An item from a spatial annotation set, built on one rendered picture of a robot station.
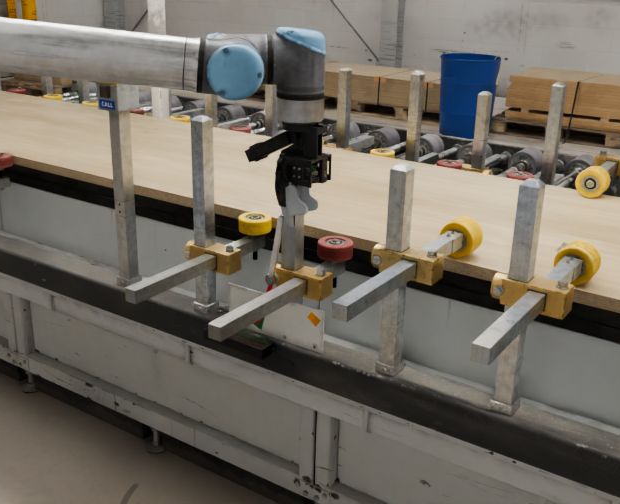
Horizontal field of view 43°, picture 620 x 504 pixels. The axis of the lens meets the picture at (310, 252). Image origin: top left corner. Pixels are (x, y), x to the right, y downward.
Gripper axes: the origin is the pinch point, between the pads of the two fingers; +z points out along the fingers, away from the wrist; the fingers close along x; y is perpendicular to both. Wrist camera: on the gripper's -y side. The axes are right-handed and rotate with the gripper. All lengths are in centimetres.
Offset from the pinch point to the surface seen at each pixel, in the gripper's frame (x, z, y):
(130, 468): 19, 101, -73
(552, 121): 115, -4, 15
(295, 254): 6.4, 10.0, -3.0
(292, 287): 0.4, 14.7, 0.5
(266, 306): -8.7, 15.6, 0.8
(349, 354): 8.6, 30.7, 10.0
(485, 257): 31.4, 10.8, 29.6
